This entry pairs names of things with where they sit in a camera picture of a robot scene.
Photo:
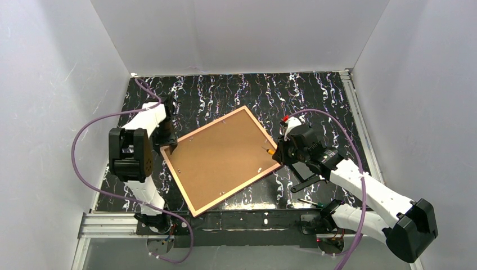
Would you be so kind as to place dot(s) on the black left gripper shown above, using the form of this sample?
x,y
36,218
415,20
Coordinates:
x,y
168,134

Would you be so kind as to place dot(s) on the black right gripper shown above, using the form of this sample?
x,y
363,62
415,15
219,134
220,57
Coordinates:
x,y
280,153

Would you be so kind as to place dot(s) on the pink picture frame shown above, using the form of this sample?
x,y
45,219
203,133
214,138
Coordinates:
x,y
220,159

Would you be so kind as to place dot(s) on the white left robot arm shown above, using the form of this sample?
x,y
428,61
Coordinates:
x,y
131,160

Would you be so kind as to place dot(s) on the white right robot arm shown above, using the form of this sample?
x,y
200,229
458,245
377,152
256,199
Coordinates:
x,y
405,226

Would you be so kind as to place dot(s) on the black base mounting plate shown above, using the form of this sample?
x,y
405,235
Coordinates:
x,y
279,227

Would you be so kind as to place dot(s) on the green handled screwdriver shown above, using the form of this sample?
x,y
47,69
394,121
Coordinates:
x,y
314,204

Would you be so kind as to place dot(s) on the aluminium rail frame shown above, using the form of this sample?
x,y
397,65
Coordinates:
x,y
338,93

